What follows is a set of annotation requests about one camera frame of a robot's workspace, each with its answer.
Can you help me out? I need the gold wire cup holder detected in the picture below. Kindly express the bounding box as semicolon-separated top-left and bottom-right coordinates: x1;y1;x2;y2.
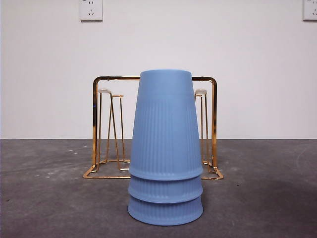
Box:
82;75;224;180

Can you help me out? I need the white wall socket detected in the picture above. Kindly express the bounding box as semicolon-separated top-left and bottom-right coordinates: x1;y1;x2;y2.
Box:
303;0;317;21
79;0;103;21

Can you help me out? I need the blue ribbed plastic cup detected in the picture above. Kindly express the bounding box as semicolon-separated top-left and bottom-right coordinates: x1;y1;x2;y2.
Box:
130;70;204;179
127;173;204;205
127;195;205;229

